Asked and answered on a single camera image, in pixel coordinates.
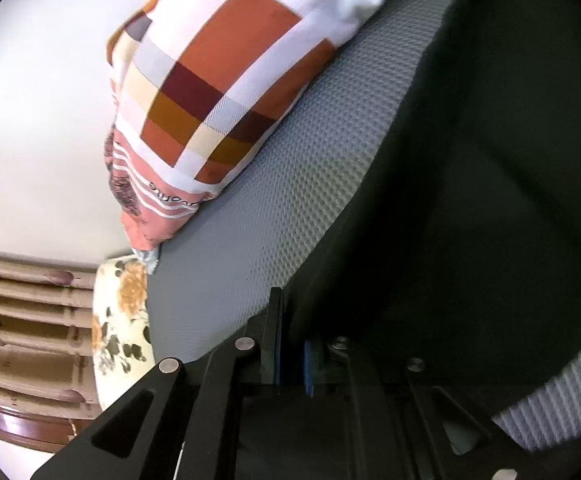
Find black pants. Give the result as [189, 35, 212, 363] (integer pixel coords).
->
[274, 0, 581, 461]

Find floral yellow white pillow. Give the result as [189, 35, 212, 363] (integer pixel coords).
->
[92, 256, 155, 410]

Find brown wooden furniture edge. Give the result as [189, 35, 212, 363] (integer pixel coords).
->
[0, 405, 91, 453]

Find grey mesh mattress cover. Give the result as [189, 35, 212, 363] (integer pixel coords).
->
[146, 0, 581, 453]

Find beige patterned curtain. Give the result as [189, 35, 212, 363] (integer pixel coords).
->
[0, 259, 100, 420]

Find checkered orange white pillow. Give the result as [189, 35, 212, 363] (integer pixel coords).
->
[104, 0, 385, 266]

